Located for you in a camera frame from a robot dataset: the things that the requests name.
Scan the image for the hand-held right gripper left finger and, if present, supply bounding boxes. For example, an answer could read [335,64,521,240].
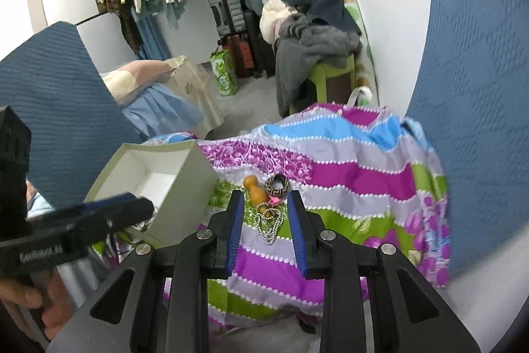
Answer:
[47,190,245,353]

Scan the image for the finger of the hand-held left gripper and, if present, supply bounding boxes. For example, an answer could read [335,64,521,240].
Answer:
[89,197,154,233]
[80,193,140,214]

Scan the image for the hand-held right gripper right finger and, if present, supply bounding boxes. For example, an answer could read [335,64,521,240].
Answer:
[287,190,480,353]

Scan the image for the silver bead necklace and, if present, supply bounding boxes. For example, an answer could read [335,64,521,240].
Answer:
[253,208,287,244]

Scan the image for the patterned black gold bangle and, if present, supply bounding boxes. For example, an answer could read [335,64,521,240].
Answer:
[264,174,291,199]

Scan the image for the grey-green cardboard box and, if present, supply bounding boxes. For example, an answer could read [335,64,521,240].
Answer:
[83,141,220,250]

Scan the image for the person's left hand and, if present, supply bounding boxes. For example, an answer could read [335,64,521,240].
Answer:
[0,274,80,342]

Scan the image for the light blue cloth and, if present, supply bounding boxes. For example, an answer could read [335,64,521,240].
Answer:
[27,191,55,222]

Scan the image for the colourful striped floral bedsheet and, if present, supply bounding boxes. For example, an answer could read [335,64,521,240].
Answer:
[89,103,453,334]

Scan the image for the person's left leg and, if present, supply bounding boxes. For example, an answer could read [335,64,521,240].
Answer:
[58,251,109,310]

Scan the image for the small blue quilted cushion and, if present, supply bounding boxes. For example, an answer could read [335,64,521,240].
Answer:
[0,21,143,189]

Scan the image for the blue pleated bed skirt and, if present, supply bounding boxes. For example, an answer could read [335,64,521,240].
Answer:
[122,84,206,139]

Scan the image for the pastel checked pillow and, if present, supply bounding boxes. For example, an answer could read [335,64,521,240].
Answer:
[101,59,176,106]

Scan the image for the beige cloth covered box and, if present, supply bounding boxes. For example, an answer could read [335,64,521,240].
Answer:
[167,55,224,134]

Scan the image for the green plastic stool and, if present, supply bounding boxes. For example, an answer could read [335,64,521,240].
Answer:
[289,55,357,114]

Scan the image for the green printed shopping bag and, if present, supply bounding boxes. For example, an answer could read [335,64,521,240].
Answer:
[209,47,239,96]

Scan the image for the teal hanging skirt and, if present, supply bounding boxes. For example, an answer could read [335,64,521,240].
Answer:
[134,1,171,61]

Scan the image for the brown patterned scarf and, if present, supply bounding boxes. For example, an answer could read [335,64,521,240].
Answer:
[101,0,143,53]

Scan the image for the red ribbed suitcase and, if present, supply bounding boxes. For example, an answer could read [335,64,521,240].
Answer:
[221,32,254,79]

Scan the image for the dark tall suitcase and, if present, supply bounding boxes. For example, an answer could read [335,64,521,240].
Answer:
[244,10,277,79]

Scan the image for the floral folding mat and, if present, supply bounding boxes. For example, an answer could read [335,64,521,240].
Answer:
[343,0,379,108]

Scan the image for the grey fleece garment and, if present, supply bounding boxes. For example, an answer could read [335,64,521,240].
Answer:
[275,24,363,118]

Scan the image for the large blue quilted cushion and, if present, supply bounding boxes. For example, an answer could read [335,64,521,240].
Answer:
[405,0,529,276]

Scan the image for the cream fluffy garment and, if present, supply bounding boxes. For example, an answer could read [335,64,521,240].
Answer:
[260,0,297,44]

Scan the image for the white bag handle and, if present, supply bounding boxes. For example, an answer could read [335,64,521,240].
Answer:
[346,86,373,108]

